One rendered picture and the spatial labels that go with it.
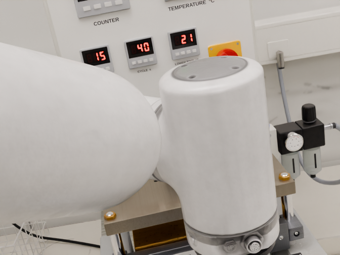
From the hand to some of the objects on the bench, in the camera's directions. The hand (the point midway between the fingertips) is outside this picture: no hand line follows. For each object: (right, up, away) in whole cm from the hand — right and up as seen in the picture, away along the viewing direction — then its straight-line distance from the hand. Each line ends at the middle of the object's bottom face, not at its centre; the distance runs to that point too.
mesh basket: (-53, -11, +74) cm, 92 cm away
